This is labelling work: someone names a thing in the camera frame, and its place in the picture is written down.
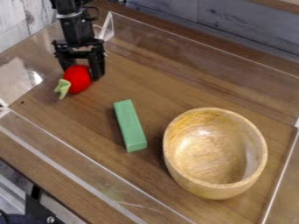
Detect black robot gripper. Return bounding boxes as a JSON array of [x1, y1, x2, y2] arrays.
[[51, 38, 106, 81]]

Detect red plush strawberry toy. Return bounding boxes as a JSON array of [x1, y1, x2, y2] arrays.
[[54, 65, 93, 100]]

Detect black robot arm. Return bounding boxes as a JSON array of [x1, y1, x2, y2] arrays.
[[50, 0, 106, 81]]

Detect green rectangular block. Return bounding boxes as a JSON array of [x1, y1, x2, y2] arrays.
[[114, 100, 147, 152]]

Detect light wooden bowl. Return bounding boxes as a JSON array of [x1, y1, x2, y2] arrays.
[[163, 108, 268, 200]]

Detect clear acrylic corner bracket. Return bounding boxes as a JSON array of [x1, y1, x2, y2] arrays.
[[93, 12, 115, 41]]

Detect clear acrylic tray wall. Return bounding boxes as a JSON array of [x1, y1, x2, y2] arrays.
[[0, 15, 299, 224]]

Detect black clamp mount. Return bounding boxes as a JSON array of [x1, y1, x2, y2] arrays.
[[0, 186, 66, 224]]

